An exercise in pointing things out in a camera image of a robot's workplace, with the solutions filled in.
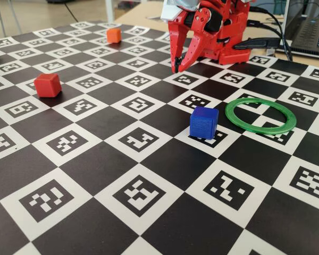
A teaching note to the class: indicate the red gripper black motor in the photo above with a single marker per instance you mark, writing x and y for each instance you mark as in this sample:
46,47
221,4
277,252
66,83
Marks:
202,24

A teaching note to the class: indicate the white adapter box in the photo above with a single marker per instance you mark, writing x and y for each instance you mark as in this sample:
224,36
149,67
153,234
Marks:
280,50

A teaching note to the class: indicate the red perforated robot base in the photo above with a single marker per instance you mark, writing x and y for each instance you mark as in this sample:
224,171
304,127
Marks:
232,56

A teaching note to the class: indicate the grey metal chair legs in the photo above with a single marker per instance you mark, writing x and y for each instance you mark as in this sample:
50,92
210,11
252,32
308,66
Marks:
14,13

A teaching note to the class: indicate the black power plug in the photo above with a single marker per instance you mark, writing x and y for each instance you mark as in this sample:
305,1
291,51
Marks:
255,43

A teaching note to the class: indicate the white table leg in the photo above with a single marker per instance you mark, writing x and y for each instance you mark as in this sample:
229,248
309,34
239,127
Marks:
109,10

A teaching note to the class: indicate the dark grey laptop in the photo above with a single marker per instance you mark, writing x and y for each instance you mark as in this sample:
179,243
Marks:
308,29

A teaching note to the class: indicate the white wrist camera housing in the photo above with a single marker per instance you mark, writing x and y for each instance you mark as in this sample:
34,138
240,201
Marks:
171,10

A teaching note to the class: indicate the orange cube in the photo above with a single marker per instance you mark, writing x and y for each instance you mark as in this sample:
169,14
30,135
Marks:
113,35

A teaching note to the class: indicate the blue cube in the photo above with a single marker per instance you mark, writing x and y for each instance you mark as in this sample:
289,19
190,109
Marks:
203,123

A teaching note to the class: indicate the black white marker checkerboard mat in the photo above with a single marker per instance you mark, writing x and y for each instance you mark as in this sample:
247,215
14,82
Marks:
101,172

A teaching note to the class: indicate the red cube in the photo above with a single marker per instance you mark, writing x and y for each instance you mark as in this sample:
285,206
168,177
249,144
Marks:
47,85

